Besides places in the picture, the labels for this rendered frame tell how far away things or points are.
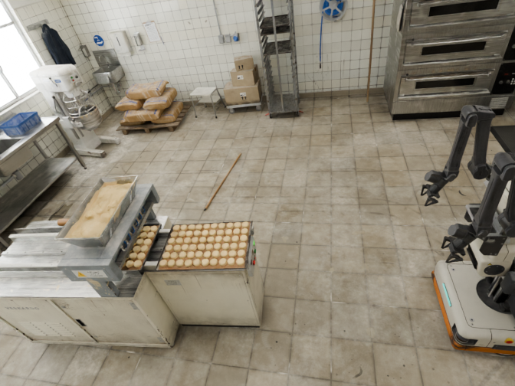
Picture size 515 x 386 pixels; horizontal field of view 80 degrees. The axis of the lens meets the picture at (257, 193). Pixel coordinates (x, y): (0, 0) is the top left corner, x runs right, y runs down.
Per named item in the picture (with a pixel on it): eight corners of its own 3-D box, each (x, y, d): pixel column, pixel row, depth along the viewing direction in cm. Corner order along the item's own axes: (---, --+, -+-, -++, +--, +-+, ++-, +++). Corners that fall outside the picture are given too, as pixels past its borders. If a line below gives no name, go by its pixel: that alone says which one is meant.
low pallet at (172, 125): (118, 135, 563) (116, 129, 555) (136, 114, 622) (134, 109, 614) (179, 131, 539) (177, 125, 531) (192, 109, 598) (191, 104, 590)
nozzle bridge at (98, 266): (86, 297, 199) (56, 266, 177) (130, 217, 253) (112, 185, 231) (132, 297, 193) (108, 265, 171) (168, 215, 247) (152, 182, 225)
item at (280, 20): (264, 18, 472) (264, 17, 471) (290, 14, 465) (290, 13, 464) (260, 28, 428) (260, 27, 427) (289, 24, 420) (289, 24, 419)
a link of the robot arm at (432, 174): (457, 176, 177) (453, 167, 183) (439, 169, 176) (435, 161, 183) (444, 190, 185) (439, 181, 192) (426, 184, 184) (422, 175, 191)
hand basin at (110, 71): (149, 89, 608) (125, 30, 537) (139, 98, 580) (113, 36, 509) (105, 93, 630) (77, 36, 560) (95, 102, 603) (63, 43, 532)
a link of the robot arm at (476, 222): (522, 166, 119) (509, 151, 128) (504, 168, 121) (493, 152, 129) (490, 239, 147) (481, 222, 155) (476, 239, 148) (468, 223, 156)
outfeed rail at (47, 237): (13, 242, 251) (8, 236, 247) (15, 239, 254) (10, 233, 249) (254, 234, 218) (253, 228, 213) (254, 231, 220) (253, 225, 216)
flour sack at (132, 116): (123, 124, 540) (119, 115, 529) (132, 112, 571) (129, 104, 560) (162, 120, 527) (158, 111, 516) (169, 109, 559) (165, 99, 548)
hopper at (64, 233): (67, 254, 183) (54, 239, 174) (109, 192, 224) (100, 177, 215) (111, 253, 178) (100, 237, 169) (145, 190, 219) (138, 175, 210)
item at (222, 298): (181, 329, 262) (139, 266, 204) (191, 292, 287) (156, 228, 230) (263, 331, 250) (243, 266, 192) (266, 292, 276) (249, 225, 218)
